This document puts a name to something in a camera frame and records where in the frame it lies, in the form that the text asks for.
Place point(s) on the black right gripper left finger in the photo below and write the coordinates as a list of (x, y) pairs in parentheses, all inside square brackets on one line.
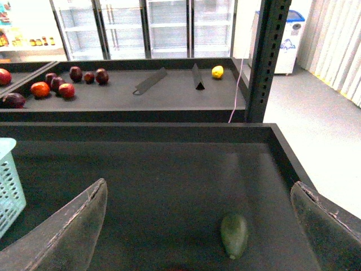
[(64, 241)]

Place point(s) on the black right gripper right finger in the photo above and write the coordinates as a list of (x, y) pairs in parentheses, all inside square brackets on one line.
[(332, 232)]

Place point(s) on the turquoise plastic shopping basket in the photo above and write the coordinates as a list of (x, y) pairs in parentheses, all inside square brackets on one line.
[(13, 199)]

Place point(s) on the red apple front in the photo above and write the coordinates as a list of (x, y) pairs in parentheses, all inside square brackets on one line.
[(66, 90)]

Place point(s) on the red apple left tray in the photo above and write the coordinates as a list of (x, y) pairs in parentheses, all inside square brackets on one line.
[(5, 77)]

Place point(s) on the green avocado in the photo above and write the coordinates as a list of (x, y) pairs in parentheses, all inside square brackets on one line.
[(234, 235)]

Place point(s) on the black near display tray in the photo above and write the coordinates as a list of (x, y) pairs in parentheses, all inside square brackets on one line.
[(169, 187)]

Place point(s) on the black display tray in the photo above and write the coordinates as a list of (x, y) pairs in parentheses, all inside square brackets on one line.
[(169, 187), (197, 90), (17, 74)]

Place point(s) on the dark plum front left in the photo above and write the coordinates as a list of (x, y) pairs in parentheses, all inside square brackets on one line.
[(14, 100)]

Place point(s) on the orange fruit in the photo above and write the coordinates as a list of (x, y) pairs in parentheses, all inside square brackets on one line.
[(40, 89)]

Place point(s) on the dark plum middle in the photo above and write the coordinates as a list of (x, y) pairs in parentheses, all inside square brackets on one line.
[(55, 83)]

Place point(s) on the dark plum back left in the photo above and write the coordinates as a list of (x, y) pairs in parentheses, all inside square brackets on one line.
[(49, 77)]

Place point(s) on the small dark red plum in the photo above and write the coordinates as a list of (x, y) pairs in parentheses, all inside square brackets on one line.
[(89, 77)]

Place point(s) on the dark plum back centre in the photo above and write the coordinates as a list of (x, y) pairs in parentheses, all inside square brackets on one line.
[(75, 74)]

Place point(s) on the dark plum right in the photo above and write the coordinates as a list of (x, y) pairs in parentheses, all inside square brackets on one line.
[(101, 76)]

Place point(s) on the black left display tray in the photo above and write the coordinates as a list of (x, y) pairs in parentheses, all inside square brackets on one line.
[(17, 74)]

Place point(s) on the white blue chest freezer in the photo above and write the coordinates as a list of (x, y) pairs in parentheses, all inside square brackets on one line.
[(289, 45)]

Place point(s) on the black divider left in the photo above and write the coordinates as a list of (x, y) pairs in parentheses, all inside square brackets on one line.
[(145, 85)]

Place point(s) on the black far display tray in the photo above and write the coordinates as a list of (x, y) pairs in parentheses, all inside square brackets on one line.
[(197, 90)]

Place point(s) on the yellow lemon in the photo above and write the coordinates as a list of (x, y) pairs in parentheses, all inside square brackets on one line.
[(217, 72)]

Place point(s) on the black triangular divider right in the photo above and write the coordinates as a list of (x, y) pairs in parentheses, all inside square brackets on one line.
[(197, 79)]

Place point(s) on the glass door refrigerator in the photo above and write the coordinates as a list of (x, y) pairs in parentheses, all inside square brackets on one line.
[(111, 30)]

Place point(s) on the store shelf with bottles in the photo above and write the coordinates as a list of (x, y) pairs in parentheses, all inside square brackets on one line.
[(29, 32)]

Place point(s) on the black upright shelf post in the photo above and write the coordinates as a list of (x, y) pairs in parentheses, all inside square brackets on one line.
[(270, 29)]

